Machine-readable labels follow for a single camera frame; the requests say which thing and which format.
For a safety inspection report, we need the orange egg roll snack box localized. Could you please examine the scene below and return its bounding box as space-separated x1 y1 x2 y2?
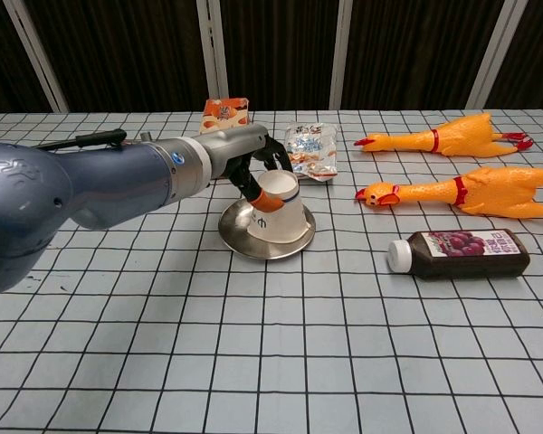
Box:
199 97 252 135

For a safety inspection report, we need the light blue grid tablecloth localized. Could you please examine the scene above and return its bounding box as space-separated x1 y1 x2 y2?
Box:
0 108 543 434

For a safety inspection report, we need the silver white snack bag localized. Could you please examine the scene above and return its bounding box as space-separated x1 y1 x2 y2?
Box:
282 121 339 182

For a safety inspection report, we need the dark grape juice bottle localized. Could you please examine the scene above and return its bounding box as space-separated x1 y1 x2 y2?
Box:
387 228 531 281

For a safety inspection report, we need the round stainless steel plate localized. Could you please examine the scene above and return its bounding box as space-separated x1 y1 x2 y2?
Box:
218 198 318 261

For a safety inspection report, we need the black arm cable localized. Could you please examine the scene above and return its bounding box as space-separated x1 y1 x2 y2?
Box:
35 128 129 151

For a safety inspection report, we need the white metal frame post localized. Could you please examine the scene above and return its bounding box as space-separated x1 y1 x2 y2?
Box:
467 0 529 109
2 0 70 113
329 0 355 110
195 0 231 112

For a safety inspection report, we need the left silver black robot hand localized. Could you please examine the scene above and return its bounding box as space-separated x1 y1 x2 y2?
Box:
207 125 295 213

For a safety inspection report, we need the white paper cup blue band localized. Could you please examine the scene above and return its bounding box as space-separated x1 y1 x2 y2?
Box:
245 169 316 245

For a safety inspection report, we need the yellow rubber chicken toy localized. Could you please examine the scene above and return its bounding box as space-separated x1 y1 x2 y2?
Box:
354 165 543 222
353 112 535 158

